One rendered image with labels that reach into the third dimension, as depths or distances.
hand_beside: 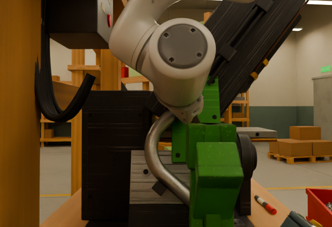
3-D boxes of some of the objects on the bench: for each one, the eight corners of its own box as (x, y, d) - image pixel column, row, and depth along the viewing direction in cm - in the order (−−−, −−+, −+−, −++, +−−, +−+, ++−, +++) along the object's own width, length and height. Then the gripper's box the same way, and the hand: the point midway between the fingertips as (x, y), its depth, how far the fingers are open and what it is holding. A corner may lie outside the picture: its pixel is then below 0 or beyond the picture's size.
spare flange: (224, 229, 69) (224, 226, 69) (218, 222, 73) (218, 219, 73) (245, 228, 70) (245, 224, 70) (239, 221, 74) (239, 218, 74)
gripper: (130, 69, 51) (140, 99, 68) (197, 134, 47) (189, 148, 65) (160, 42, 52) (162, 78, 70) (228, 104, 49) (212, 125, 66)
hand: (175, 110), depth 65 cm, fingers closed on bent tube, 3 cm apart
